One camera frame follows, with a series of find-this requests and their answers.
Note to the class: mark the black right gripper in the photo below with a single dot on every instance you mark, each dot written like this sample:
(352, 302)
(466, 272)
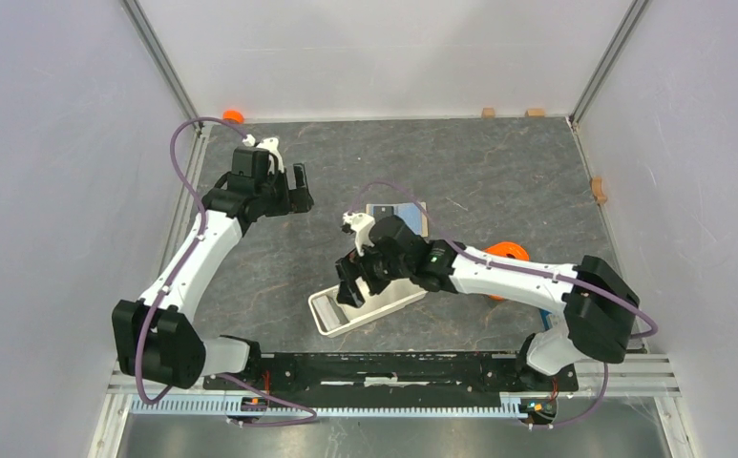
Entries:
(348, 272)

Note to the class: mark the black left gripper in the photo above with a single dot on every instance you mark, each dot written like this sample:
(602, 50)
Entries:
(296, 200)

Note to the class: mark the black credit card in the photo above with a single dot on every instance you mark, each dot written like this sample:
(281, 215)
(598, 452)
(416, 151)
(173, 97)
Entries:
(382, 211)

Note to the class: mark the beige leather card holder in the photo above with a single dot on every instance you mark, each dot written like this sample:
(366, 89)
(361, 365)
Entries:
(411, 214)

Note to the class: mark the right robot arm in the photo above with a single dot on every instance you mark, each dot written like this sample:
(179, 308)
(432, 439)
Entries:
(595, 307)

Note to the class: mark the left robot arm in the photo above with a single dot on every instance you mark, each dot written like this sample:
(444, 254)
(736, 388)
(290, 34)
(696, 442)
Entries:
(154, 334)

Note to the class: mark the white plastic tray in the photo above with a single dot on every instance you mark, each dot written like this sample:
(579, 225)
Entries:
(333, 318)

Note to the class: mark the orange round cap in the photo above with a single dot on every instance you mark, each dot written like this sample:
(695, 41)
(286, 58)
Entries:
(233, 116)

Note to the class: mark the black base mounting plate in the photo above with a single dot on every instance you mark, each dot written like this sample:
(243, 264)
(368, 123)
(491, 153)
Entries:
(400, 379)

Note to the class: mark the orange bowl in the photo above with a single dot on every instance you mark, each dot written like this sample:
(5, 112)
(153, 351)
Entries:
(508, 249)

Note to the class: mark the curved wooden piece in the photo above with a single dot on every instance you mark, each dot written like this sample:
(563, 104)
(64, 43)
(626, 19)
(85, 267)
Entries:
(597, 189)

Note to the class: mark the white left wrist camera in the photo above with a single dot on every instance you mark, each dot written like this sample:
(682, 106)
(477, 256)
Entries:
(270, 144)

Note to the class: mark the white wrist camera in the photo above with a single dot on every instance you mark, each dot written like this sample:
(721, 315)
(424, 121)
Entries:
(270, 144)
(359, 225)

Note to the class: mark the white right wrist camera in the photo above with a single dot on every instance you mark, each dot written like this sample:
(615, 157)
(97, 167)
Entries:
(359, 225)

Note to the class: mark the white toothed cable rail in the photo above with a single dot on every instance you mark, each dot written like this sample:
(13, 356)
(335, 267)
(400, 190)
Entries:
(238, 406)

